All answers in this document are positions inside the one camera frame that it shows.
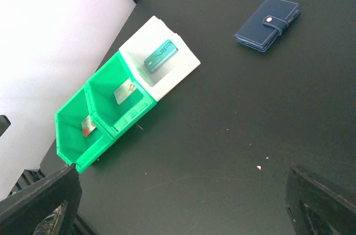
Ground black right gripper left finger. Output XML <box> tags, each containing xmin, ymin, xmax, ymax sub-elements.
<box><xmin>1</xmin><ymin>164</ymin><xmax>82</xmax><ymax>234</ymax></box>

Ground navy blue card holder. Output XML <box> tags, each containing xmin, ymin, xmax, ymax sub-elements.
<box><xmin>234</xmin><ymin>0</ymin><xmax>300</xmax><ymax>52</ymax></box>

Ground green middle storage bin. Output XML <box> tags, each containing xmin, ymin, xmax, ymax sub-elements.
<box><xmin>84</xmin><ymin>52</ymin><xmax>157</xmax><ymax>139</ymax></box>

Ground white red card in bin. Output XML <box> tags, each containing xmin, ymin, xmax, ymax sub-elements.
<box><xmin>81</xmin><ymin>115</ymin><xmax>96</xmax><ymax>137</ymax></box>

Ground white storage bin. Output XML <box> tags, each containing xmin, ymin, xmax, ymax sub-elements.
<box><xmin>119</xmin><ymin>16</ymin><xmax>201</xmax><ymax>102</ymax></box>

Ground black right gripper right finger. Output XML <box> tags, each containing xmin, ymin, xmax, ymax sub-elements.
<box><xmin>285</xmin><ymin>166</ymin><xmax>355</xmax><ymax>234</ymax></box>

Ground teal VIP card in bin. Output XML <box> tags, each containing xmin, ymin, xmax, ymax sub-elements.
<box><xmin>144</xmin><ymin>39</ymin><xmax>178</xmax><ymax>74</ymax></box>

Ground green end storage bin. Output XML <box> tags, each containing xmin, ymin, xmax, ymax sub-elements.
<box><xmin>55</xmin><ymin>87</ymin><xmax>113</xmax><ymax>173</ymax></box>

